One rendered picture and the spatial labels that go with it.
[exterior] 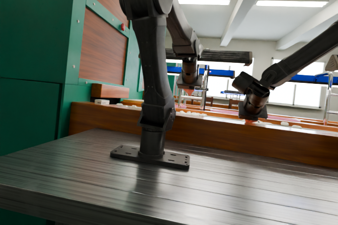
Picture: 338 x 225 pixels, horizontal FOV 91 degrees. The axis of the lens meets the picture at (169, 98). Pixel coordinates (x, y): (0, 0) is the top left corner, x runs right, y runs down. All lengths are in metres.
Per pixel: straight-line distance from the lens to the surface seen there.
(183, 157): 0.46
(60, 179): 0.37
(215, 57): 0.93
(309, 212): 0.40
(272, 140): 0.66
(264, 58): 6.53
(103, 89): 0.91
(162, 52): 0.39
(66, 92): 0.82
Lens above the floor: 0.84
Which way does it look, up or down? 1 degrees down
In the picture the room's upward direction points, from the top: 6 degrees clockwise
